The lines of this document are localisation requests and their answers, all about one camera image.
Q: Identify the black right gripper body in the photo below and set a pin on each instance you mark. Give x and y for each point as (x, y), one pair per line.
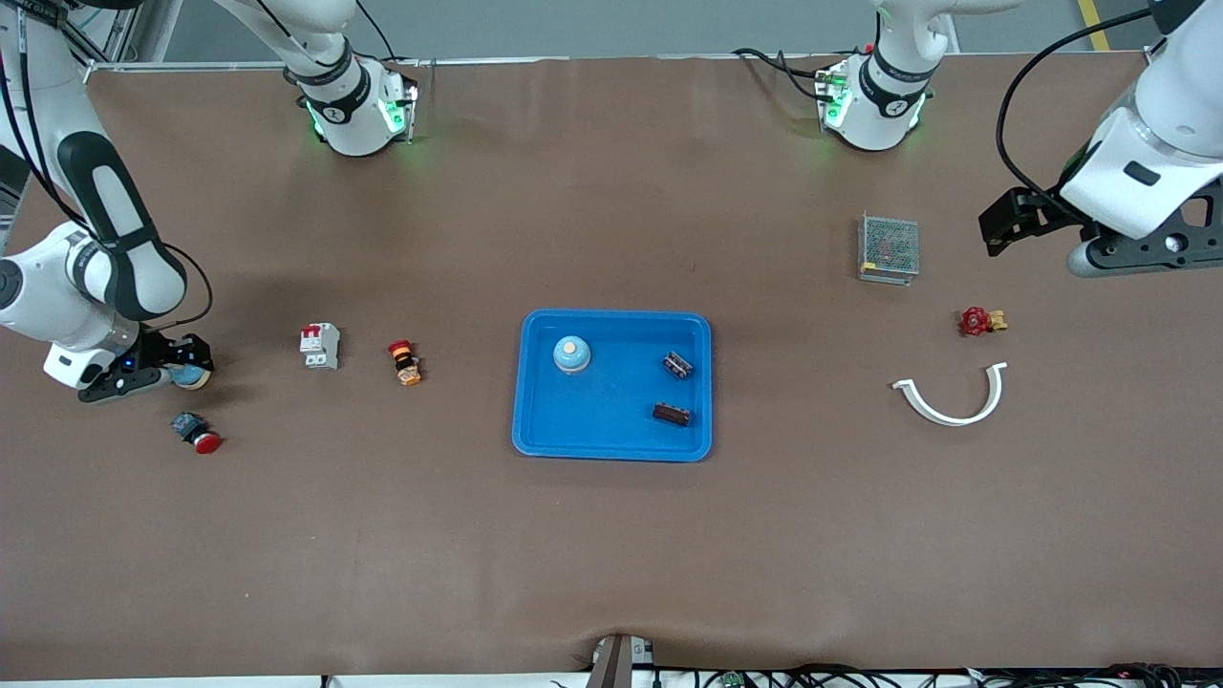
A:
(159, 353)

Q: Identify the blue call bell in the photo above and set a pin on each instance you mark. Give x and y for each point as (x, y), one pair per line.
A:
(571, 354)
(194, 377)

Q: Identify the small black electrolytic capacitor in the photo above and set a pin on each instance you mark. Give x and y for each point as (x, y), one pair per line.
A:
(678, 364)

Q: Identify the dark brown electrolytic capacitor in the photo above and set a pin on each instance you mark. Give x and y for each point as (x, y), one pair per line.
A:
(672, 414)

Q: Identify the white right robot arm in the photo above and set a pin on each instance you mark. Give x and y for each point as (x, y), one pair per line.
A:
(57, 296)

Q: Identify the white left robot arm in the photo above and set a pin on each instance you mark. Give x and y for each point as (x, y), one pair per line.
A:
(1166, 105)

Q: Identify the blue plastic tray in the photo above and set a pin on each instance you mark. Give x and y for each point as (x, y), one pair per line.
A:
(611, 420)

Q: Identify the red mushroom push button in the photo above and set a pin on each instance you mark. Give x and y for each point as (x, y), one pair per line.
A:
(199, 434)

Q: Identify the metal mesh power supply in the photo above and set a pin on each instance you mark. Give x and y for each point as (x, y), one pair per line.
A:
(889, 248)

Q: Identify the white curved plastic clamp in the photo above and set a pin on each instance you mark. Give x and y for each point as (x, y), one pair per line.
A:
(946, 417)

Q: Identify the white circuit breaker red switch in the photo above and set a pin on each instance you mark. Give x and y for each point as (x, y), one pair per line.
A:
(321, 346)

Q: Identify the red orange emergency stop switch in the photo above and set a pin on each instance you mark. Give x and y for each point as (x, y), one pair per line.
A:
(405, 362)

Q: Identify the aluminium frame profile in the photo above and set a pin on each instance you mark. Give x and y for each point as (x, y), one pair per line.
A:
(110, 38)

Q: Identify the grey metal table bracket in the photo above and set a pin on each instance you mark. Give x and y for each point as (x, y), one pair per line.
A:
(619, 661)

